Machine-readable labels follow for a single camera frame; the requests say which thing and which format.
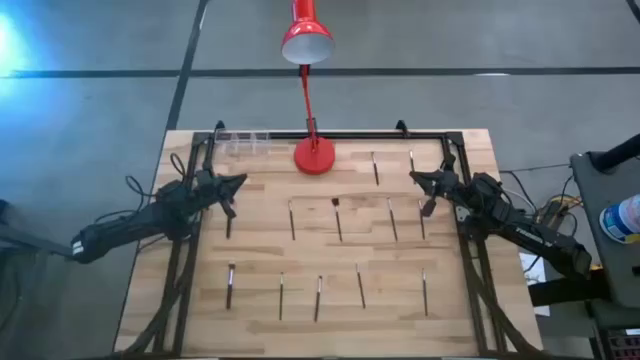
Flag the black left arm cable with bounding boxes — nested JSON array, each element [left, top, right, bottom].
[[92, 152, 189, 224]]

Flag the red desk lamp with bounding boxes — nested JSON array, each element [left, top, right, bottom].
[[279, 0, 337, 176]]

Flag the white paper sheet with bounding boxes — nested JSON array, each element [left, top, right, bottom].
[[518, 252, 551, 317]]

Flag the black equipment box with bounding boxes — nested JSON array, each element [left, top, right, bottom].
[[594, 327, 640, 360]]

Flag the blue and white canister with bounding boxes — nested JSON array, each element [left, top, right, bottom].
[[598, 193, 640, 245]]

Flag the medium fluffy-head makeup brush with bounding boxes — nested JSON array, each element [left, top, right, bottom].
[[225, 261, 237, 311]]

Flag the black aluminium table frame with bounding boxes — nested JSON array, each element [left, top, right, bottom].
[[115, 130, 541, 360]]

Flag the black floor cables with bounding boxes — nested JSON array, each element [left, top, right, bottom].
[[499, 162, 584, 241]]

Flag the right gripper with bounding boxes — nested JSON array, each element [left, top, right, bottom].
[[409, 151, 474, 217]]

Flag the yellow cable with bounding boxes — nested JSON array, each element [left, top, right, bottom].
[[537, 195, 584, 221]]

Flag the angled dark-head makeup brush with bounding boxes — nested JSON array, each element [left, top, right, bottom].
[[330, 197, 344, 243]]

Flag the grey equipment cart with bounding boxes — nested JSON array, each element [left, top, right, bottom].
[[569, 149, 640, 331]]

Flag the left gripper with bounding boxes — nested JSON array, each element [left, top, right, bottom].
[[195, 148, 248, 220]]

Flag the dark grey stand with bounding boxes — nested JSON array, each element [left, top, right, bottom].
[[0, 198, 76, 261]]

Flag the clear acrylic brush organizer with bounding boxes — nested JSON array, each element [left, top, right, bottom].
[[214, 130, 274, 157]]

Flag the black pole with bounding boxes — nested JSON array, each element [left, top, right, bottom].
[[588, 132, 640, 174]]

